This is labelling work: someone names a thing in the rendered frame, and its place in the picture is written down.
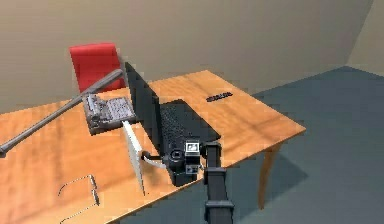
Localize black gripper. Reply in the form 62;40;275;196
141;147;201;188

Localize white thin flat panel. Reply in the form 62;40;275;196
121;120;147;197

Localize black open laptop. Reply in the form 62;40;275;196
124;61;223;162

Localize black remote control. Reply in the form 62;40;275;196
205;91;234;104

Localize wooden table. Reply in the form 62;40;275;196
0;69;307;224

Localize red chair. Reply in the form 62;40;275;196
68;42;128;95

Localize thin wire glasses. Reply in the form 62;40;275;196
57;173;101;224

